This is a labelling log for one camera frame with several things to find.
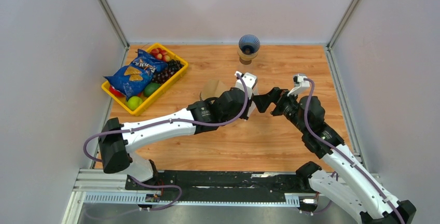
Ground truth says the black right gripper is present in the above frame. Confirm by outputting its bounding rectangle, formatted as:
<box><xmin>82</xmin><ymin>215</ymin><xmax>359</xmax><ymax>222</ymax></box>
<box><xmin>253</xmin><ymin>87</ymin><xmax>308</xmax><ymax>134</ymax></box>

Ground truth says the brown paper coffee filter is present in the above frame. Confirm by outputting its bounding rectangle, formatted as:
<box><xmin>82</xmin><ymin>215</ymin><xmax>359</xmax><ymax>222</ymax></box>
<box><xmin>201</xmin><ymin>79</ymin><xmax>230</xmax><ymax>100</ymax></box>

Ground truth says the white paper coffee filter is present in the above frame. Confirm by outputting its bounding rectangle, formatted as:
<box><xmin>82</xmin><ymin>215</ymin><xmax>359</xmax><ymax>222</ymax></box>
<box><xmin>244</xmin><ymin>93</ymin><xmax>258</xmax><ymax>120</ymax></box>

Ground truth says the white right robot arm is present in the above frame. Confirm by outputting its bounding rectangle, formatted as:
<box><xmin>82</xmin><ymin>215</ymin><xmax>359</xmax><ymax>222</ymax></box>
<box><xmin>253</xmin><ymin>87</ymin><xmax>417</xmax><ymax>223</ymax></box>

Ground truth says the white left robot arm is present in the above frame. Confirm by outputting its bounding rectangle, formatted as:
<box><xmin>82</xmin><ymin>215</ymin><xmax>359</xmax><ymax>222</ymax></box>
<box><xmin>98</xmin><ymin>87</ymin><xmax>253</xmax><ymax>174</ymax></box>

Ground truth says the clear glass carafe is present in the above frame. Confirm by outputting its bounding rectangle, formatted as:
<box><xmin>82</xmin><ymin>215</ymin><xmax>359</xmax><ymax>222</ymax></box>
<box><xmin>239</xmin><ymin>59</ymin><xmax>252</xmax><ymax>65</ymax></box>

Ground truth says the dark grapes bunch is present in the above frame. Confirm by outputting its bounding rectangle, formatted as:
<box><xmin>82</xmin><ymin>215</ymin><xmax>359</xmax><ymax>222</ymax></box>
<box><xmin>152</xmin><ymin>60</ymin><xmax>183</xmax><ymax>84</ymax></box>

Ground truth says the green lime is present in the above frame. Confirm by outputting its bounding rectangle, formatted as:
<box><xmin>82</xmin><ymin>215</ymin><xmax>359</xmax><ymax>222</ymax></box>
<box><xmin>143</xmin><ymin>82</ymin><xmax>161</xmax><ymax>97</ymax></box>

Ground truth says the red apples bunch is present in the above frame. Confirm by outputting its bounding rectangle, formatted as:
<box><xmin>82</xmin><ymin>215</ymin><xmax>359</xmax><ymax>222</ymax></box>
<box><xmin>150</xmin><ymin>48</ymin><xmax>171</xmax><ymax>62</ymax></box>

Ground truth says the green apple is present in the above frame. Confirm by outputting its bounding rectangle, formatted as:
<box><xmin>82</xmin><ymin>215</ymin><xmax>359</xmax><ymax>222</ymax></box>
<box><xmin>126</xmin><ymin>96</ymin><xmax>143</xmax><ymax>111</ymax></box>

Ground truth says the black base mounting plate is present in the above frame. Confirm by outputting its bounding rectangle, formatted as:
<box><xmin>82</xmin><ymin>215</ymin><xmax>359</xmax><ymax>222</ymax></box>
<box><xmin>125</xmin><ymin>170</ymin><xmax>320</xmax><ymax>203</ymax></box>

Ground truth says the blue chips bag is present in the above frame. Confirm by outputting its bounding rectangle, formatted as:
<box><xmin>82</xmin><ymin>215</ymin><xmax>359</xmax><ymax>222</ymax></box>
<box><xmin>104</xmin><ymin>49</ymin><xmax>168</xmax><ymax>99</ymax></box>

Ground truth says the red fruit under bag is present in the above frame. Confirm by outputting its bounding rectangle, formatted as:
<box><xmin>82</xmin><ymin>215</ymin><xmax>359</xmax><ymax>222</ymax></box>
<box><xmin>108</xmin><ymin>86</ymin><xmax>125</xmax><ymax>97</ymax></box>

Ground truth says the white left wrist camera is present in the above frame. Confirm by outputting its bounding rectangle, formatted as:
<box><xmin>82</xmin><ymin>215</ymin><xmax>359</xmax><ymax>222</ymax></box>
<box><xmin>235</xmin><ymin>71</ymin><xmax>259</xmax><ymax>99</ymax></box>

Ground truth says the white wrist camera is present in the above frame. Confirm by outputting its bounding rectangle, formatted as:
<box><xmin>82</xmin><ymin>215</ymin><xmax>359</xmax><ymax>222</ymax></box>
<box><xmin>235</xmin><ymin>71</ymin><xmax>259</xmax><ymax>99</ymax></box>
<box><xmin>287</xmin><ymin>74</ymin><xmax>310</xmax><ymax>96</ymax></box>

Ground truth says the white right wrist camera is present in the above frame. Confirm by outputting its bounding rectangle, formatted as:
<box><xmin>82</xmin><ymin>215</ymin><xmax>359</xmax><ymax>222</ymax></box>
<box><xmin>287</xmin><ymin>74</ymin><xmax>310</xmax><ymax>96</ymax></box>

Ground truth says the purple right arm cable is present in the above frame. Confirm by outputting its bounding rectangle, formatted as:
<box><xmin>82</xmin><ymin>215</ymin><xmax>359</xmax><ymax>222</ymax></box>
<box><xmin>299</xmin><ymin>77</ymin><xmax>406</xmax><ymax>224</ymax></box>

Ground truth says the aluminium frame rail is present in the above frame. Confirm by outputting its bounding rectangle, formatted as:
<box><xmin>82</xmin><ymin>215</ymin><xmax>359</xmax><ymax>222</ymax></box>
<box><xmin>62</xmin><ymin>169</ymin><xmax>366</xmax><ymax>223</ymax></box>

